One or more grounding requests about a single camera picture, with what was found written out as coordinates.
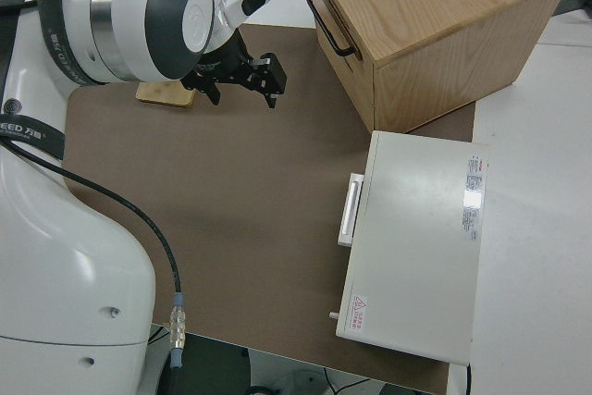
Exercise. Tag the white toaster oven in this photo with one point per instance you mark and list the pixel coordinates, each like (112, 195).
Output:
(416, 251)

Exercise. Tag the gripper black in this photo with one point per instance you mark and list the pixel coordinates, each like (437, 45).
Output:
(226, 66)

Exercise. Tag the wooden mug tree stand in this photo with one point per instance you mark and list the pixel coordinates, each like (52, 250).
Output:
(162, 94)

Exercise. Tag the white Franka arm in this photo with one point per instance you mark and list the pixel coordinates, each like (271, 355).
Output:
(69, 251)

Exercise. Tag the brown table mat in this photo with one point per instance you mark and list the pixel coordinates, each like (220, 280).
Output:
(254, 205)

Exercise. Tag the dark robot stand base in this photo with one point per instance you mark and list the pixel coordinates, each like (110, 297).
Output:
(208, 367)

